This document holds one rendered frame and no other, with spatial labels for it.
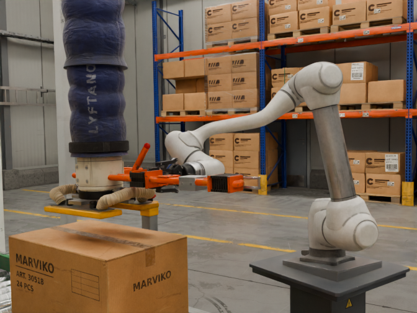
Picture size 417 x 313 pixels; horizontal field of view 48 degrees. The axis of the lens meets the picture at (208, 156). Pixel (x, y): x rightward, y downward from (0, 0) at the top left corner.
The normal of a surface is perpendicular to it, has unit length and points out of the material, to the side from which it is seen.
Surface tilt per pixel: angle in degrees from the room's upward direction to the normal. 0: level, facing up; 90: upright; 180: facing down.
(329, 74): 79
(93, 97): 72
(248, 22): 90
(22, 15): 90
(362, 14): 91
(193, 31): 90
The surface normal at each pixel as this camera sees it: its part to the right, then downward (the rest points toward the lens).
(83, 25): 0.00, -0.22
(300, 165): -0.55, 0.06
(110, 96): 0.55, -0.34
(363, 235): 0.28, 0.07
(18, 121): 0.84, 0.02
